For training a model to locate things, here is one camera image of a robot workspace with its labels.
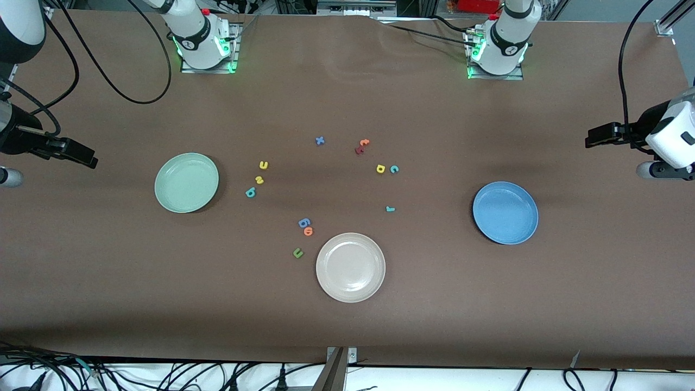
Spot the blue plate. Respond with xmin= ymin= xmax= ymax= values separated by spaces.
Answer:
xmin=472 ymin=181 xmax=539 ymax=245

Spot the metal table edge bracket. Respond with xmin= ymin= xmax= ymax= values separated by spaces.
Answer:
xmin=312 ymin=346 xmax=358 ymax=391

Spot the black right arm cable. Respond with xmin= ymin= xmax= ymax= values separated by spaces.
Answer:
xmin=57 ymin=0 xmax=172 ymax=104
xmin=0 ymin=5 xmax=80 ymax=135

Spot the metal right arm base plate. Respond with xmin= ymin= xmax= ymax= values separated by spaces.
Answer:
xmin=180 ymin=22 xmax=242 ymax=74

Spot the red box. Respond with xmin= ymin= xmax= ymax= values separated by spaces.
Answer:
xmin=458 ymin=0 xmax=501 ymax=14

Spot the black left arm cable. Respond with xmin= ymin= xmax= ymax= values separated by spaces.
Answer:
xmin=618 ymin=0 xmax=655 ymax=150

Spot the grey power strip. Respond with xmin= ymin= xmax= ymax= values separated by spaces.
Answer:
xmin=317 ymin=0 xmax=398 ymax=18

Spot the beige plate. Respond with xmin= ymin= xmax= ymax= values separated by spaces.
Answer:
xmin=315 ymin=232 xmax=387 ymax=303

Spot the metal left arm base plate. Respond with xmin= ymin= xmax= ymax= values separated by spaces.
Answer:
xmin=466 ymin=27 xmax=525 ymax=81

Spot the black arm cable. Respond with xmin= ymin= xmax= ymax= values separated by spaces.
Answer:
xmin=57 ymin=0 xmax=172 ymax=104
xmin=0 ymin=5 xmax=80 ymax=135
xmin=618 ymin=0 xmax=655 ymax=150

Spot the black table cable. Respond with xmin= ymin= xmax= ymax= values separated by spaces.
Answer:
xmin=375 ymin=15 xmax=481 ymax=48

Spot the green plate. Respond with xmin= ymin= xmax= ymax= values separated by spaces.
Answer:
xmin=154 ymin=153 xmax=220 ymax=213

